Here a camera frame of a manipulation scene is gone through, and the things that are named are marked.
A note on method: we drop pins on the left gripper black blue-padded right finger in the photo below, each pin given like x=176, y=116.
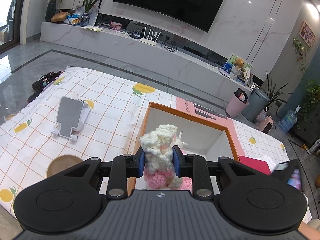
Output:
x=195, y=167

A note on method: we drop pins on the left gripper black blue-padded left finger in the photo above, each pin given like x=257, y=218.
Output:
x=123, y=167

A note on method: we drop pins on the white pink crochet doll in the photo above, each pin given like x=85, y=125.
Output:
x=159, y=172

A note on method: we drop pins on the orange open storage box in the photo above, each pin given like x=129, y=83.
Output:
x=201, y=137

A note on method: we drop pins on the round wooden coaster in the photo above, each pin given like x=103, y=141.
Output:
x=62, y=163

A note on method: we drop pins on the white lemon-print checked tablecloth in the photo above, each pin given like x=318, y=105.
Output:
x=118, y=107

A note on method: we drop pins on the red Wonderlab box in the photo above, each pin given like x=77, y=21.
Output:
x=256, y=164

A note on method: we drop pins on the grey white phone stand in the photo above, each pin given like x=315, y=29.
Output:
x=71, y=116

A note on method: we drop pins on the pink waste bin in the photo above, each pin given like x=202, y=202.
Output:
x=238, y=103

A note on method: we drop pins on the small pink heater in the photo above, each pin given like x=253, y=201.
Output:
x=266, y=125

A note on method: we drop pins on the grey round trash can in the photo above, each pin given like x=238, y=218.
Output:
x=256, y=103

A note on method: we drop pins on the blue water bottle jug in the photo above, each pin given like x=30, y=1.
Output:
x=288, y=120

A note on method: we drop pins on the tall leafy floor plant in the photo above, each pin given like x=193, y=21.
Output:
x=274, y=93

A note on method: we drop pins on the small teddy bear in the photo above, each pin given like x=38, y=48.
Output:
x=239, y=63

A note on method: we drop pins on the black sneakers on floor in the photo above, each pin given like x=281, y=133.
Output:
x=42, y=83

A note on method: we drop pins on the dark grey cabinet with ivy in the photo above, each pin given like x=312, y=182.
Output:
x=307, y=126

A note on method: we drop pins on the white wifi router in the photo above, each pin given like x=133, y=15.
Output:
x=150, y=36

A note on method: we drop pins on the green potted plant on console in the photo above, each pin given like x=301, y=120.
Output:
x=90, y=5

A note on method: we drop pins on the framed wall picture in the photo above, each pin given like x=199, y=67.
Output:
x=307, y=34

